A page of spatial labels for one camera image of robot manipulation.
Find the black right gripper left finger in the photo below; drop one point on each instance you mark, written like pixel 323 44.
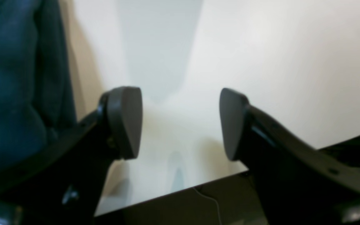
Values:
pixel 63 184

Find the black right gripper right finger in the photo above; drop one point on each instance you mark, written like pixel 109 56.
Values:
pixel 296 184

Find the dark navy t-shirt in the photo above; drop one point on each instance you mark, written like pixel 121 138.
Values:
pixel 36 97

